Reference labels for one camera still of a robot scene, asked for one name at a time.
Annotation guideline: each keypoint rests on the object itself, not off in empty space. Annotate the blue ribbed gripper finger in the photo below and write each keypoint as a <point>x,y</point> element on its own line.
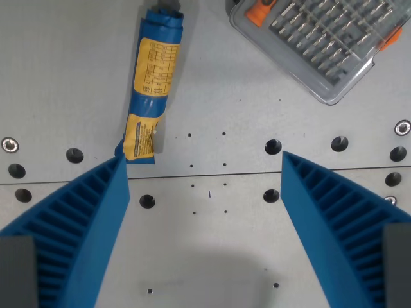
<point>324,224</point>
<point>86,224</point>

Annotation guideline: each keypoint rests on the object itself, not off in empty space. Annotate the rolled blue bag yellow label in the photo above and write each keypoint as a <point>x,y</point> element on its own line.
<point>154,83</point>

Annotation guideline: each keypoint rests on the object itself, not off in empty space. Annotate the silver socket head screw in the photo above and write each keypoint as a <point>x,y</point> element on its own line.
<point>402,127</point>
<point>9,145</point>
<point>390,200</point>

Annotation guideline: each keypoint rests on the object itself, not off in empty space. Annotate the clear plastic screwdriver bit case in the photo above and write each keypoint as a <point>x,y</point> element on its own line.
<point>321,41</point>

